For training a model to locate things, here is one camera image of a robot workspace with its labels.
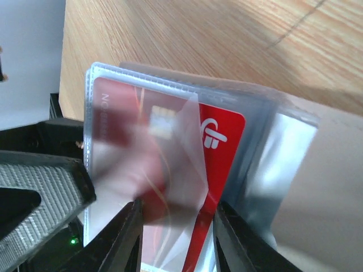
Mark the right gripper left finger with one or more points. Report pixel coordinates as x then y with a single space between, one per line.
116 248

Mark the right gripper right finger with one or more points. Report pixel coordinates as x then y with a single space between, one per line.
238 248

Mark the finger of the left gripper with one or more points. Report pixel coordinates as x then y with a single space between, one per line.
39 195

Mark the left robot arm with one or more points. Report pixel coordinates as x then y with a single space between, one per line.
57 137

